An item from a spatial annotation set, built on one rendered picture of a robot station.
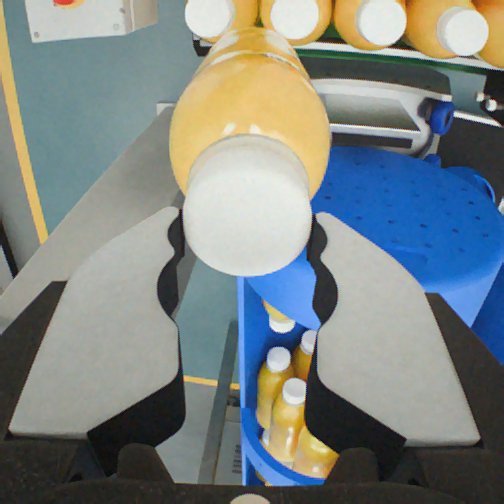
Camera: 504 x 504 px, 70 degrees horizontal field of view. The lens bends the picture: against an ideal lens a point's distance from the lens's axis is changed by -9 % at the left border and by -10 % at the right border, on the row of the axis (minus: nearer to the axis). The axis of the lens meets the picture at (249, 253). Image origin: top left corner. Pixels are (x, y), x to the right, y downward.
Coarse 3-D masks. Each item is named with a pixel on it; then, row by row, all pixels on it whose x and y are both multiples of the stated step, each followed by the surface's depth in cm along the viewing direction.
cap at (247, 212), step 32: (224, 160) 11; (256, 160) 11; (192, 192) 11; (224, 192) 11; (256, 192) 11; (288, 192) 11; (192, 224) 12; (224, 224) 12; (256, 224) 12; (288, 224) 12; (224, 256) 12; (256, 256) 12; (288, 256) 12
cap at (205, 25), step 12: (192, 0) 30; (204, 0) 30; (216, 0) 29; (192, 12) 30; (204, 12) 30; (216, 12) 30; (228, 12) 30; (192, 24) 31; (204, 24) 31; (216, 24) 31; (228, 24) 31; (204, 36) 31
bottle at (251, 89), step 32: (256, 32) 23; (224, 64) 15; (256, 64) 15; (288, 64) 16; (192, 96) 14; (224, 96) 13; (256, 96) 13; (288, 96) 14; (192, 128) 14; (224, 128) 13; (256, 128) 13; (288, 128) 13; (320, 128) 14; (192, 160) 14; (288, 160) 12; (320, 160) 14
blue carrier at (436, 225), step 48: (336, 192) 41; (384, 192) 41; (432, 192) 41; (384, 240) 34; (432, 240) 34; (480, 240) 34; (240, 288) 48; (288, 288) 34; (432, 288) 29; (480, 288) 31; (240, 336) 53; (288, 336) 72; (240, 384) 60; (288, 480) 55
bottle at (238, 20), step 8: (232, 0) 32; (240, 0) 32; (248, 0) 33; (256, 0) 35; (232, 8) 31; (240, 8) 32; (248, 8) 33; (256, 8) 35; (232, 16) 32; (240, 16) 33; (248, 16) 34; (256, 16) 36; (232, 24) 32; (240, 24) 34; (248, 24) 35; (256, 24) 41; (224, 32) 33; (208, 40) 35; (216, 40) 35
